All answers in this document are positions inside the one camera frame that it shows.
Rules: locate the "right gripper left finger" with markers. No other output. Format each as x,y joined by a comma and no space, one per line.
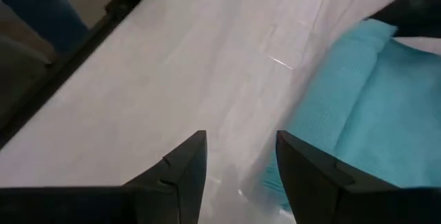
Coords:
138,205

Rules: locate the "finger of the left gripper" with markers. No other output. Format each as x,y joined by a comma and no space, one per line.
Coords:
417,10

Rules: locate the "blue microfibre towel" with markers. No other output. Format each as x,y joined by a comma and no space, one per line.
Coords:
379,113

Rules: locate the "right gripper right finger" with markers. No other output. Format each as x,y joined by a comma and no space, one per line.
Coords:
344,203

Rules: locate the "black metal table frame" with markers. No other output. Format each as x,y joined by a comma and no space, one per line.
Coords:
51,79

